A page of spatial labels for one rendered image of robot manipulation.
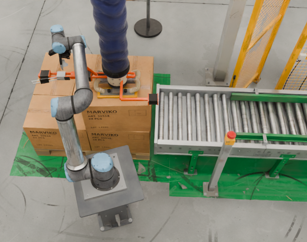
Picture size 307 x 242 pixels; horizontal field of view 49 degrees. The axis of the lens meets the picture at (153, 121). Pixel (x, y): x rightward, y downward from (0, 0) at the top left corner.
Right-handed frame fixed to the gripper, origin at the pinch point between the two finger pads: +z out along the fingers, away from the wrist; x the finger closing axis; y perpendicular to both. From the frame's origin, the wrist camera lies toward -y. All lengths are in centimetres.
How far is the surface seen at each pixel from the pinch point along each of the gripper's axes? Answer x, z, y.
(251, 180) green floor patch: -44, 122, 176
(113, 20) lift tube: -10, -51, 45
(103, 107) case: -21.4, 29.2, 31.1
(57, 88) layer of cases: 31, 68, -24
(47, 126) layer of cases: -16, 68, -26
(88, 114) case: -21.9, 39.3, 17.3
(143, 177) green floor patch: -42, 122, 64
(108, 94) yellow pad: -11.1, 24.6, 34.3
